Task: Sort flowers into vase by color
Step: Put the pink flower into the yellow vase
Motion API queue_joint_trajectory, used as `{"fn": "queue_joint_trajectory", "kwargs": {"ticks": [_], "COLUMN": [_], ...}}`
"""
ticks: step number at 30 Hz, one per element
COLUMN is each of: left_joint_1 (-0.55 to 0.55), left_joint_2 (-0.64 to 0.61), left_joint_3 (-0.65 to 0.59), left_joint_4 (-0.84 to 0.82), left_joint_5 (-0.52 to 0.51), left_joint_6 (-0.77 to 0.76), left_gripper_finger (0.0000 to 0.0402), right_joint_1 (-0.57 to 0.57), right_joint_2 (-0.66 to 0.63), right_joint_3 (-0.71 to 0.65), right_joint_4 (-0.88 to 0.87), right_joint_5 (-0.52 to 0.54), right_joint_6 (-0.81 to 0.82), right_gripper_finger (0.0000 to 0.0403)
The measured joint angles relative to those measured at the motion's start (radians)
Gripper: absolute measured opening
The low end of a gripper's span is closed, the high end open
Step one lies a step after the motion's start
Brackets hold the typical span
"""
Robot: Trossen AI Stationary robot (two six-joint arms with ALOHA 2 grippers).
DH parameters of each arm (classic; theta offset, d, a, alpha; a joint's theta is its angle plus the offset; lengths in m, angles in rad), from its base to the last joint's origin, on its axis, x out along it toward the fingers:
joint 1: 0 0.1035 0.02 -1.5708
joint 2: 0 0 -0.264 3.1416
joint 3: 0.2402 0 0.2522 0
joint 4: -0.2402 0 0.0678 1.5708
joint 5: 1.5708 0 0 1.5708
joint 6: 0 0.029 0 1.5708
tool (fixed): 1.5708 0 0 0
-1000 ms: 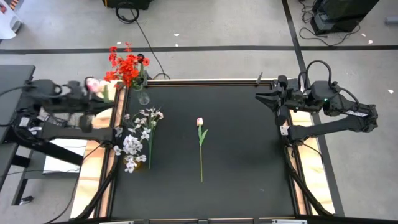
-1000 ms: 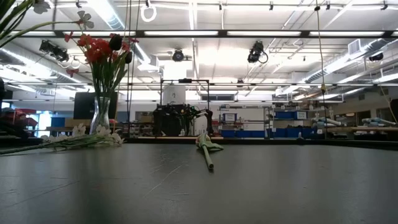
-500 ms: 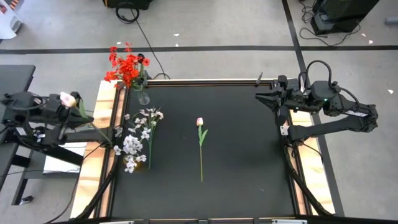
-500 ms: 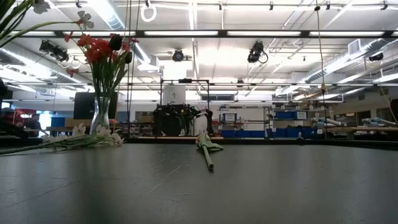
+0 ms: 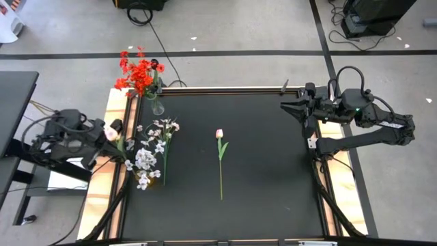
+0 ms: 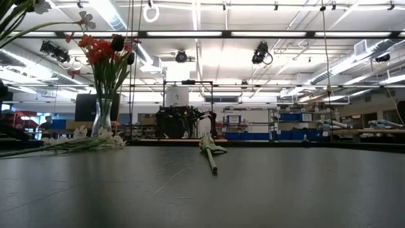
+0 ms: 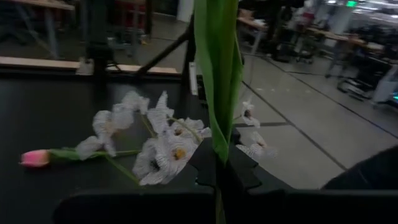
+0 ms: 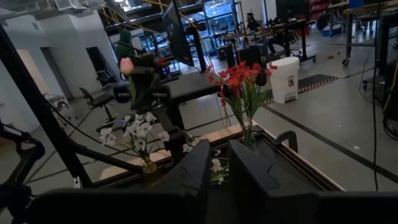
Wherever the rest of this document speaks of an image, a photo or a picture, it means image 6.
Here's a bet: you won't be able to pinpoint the red storage bins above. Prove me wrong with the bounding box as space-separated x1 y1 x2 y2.
0 109 39 130

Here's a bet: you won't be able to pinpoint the white cable ring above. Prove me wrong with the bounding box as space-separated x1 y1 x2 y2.
142 4 161 23

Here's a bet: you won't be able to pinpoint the black monitor screen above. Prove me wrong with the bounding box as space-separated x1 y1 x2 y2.
75 93 120 122

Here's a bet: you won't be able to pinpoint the blue shelf bin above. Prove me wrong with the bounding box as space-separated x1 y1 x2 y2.
279 113 314 122

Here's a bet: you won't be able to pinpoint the white cylinder tank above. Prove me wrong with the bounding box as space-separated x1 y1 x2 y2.
165 87 190 108

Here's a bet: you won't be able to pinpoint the clear glass vase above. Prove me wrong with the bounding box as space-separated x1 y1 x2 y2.
90 98 114 137

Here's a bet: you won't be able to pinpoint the row of blue bins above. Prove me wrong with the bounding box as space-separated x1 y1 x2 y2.
224 130 320 141

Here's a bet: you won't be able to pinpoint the hanging rope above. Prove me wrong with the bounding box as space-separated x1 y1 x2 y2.
319 0 335 134

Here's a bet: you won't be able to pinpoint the black background robot station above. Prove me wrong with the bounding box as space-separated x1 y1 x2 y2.
154 80 218 139

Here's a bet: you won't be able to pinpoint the wooden workbench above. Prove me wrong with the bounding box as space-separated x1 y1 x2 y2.
332 128 405 136

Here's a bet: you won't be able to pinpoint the person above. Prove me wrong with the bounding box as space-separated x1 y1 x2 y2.
37 115 54 140

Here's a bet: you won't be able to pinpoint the pink tulip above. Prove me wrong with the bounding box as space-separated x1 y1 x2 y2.
198 134 228 174

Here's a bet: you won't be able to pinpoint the overhead light bar frame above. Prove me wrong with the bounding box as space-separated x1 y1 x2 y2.
0 30 405 40

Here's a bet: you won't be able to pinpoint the white sign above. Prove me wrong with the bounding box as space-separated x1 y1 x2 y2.
225 114 242 125

